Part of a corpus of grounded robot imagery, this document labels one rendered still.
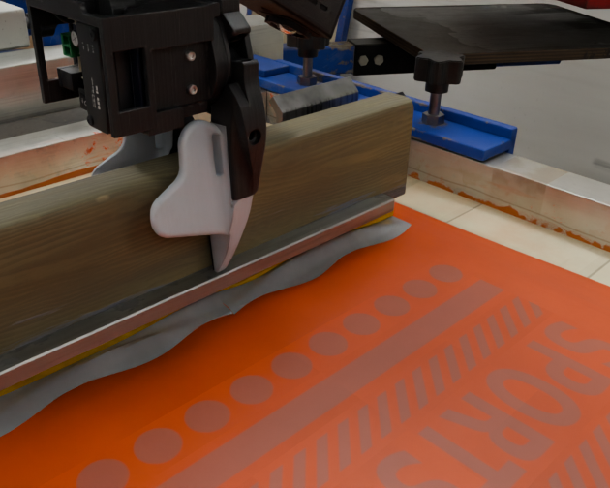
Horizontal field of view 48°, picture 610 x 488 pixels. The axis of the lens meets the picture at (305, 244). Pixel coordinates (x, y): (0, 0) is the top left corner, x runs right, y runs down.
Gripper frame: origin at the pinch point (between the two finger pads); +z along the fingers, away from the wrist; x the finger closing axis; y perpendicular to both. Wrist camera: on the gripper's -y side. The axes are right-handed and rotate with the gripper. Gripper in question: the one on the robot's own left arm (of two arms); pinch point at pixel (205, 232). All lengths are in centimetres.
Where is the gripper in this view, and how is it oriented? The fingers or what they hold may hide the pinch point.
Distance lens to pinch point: 41.5
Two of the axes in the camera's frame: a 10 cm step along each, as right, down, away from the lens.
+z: -0.2, 8.8, 4.8
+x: 7.0, 3.6, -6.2
